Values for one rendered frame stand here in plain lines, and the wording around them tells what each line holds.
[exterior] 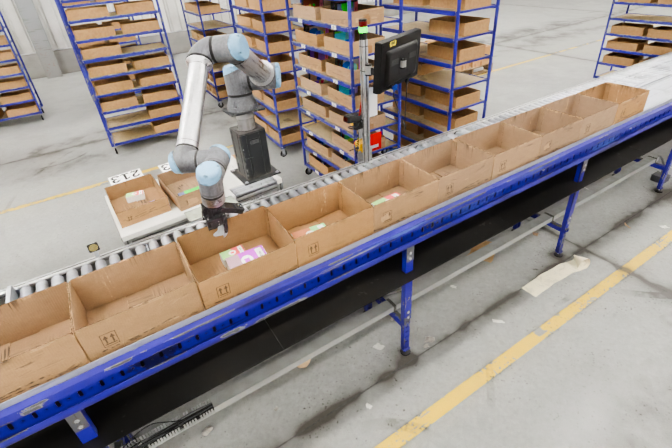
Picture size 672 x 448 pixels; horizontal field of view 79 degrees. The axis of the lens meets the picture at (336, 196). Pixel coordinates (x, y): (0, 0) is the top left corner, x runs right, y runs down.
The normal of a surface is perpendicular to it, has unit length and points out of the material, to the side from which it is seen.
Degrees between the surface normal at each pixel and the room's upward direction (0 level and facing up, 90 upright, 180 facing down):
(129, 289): 89
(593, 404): 0
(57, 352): 90
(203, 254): 95
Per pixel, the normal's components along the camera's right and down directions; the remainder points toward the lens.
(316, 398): -0.07, -0.85
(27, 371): 0.54, 0.41
